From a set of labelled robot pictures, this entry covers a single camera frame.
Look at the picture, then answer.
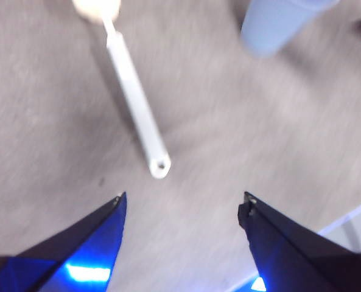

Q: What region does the grey-handled sponge cup brush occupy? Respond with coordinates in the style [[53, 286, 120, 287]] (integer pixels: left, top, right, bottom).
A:
[[71, 0, 172, 180]]

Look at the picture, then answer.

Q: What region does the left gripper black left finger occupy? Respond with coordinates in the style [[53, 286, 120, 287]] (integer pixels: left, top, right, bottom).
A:
[[0, 191, 128, 292]]

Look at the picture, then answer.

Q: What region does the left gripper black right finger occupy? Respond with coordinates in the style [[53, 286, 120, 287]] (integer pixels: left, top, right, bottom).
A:
[[237, 191, 361, 292]]

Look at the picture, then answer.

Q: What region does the blue ribbed plastic cup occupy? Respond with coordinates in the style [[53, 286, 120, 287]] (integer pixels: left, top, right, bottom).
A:
[[239, 0, 341, 60]]

